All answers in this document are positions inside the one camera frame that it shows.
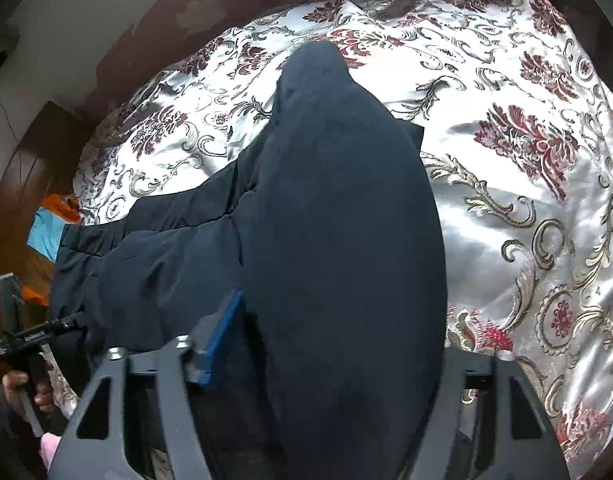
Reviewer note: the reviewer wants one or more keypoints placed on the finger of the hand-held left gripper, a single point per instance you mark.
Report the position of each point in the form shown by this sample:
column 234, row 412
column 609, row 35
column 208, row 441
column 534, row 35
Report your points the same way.
column 69, row 325

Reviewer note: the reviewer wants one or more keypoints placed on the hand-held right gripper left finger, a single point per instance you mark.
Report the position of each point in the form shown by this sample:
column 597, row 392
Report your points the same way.
column 221, row 335

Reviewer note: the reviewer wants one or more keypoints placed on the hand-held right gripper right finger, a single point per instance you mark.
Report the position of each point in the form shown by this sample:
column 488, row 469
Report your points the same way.
column 486, row 365

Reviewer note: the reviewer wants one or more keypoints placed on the dark navy padded jacket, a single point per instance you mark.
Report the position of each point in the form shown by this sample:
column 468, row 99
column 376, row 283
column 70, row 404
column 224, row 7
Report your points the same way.
column 336, row 210

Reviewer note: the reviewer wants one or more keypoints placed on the person's left hand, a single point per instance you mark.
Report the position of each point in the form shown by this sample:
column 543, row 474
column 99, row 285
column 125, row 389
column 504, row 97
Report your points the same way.
column 14, row 382

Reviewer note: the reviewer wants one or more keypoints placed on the orange and light blue cloth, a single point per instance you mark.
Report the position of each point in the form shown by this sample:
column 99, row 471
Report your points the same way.
column 46, row 230

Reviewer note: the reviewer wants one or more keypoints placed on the pink cloth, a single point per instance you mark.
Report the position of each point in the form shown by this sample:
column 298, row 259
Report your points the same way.
column 51, row 447

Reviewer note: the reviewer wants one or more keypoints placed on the wooden headboard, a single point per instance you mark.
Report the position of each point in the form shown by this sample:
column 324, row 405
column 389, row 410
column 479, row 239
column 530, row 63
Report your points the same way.
column 41, row 160

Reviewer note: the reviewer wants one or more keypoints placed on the floral satin bedspread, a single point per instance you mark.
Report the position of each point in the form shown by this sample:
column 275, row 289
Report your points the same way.
column 486, row 85

